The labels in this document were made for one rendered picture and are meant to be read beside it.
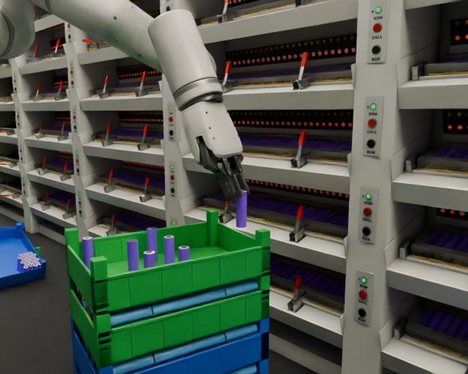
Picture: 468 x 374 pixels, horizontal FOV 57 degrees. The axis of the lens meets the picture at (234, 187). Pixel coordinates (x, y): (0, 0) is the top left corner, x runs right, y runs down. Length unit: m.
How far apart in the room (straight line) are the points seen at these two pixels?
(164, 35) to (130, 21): 0.10
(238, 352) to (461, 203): 0.49
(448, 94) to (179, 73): 0.49
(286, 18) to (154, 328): 0.77
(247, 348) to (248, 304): 0.08
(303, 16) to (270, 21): 0.10
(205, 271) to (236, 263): 0.06
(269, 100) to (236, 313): 0.58
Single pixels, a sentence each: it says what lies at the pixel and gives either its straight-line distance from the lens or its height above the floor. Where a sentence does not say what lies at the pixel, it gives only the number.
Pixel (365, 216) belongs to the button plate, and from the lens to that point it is 0.99.
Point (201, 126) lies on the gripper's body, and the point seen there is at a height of 0.66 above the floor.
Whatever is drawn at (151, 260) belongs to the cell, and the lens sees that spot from 0.69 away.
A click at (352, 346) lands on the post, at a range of 1.11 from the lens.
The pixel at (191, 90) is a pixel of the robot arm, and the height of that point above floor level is 0.72.
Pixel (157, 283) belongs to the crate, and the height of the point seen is 0.43.
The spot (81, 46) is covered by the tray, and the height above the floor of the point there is 0.95.
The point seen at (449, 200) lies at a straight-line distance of 0.92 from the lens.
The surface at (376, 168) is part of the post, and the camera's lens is 0.96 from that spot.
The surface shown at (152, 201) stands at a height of 0.36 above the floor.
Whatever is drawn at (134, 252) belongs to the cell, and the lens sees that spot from 0.75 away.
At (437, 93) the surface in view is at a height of 0.72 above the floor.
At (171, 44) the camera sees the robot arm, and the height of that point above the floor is 0.79.
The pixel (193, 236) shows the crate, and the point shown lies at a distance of 0.90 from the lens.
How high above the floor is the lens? 0.68
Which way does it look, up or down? 10 degrees down
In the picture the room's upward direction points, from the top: straight up
